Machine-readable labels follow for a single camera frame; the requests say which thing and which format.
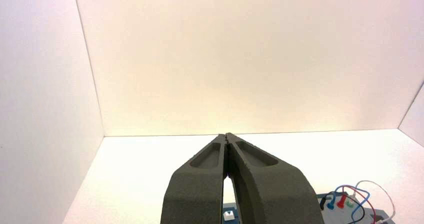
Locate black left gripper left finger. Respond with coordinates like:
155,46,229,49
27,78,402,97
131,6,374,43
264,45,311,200
160,133,229,224

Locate coloured plug cables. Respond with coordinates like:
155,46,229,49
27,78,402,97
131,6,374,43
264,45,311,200
353,180,397,224

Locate red banana plug cable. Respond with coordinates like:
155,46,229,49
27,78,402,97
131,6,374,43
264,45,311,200
336,184,379,224

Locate black banana plug cable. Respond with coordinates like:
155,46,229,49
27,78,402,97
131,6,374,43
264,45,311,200
319,191,366,224

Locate blue banana plug cable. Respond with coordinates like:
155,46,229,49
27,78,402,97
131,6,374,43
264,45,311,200
326,186,371,224

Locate grey and teal task box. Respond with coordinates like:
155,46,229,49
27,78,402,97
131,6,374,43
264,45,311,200
222,192,397,224

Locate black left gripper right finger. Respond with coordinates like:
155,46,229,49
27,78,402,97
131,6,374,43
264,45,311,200
226,132,326,224

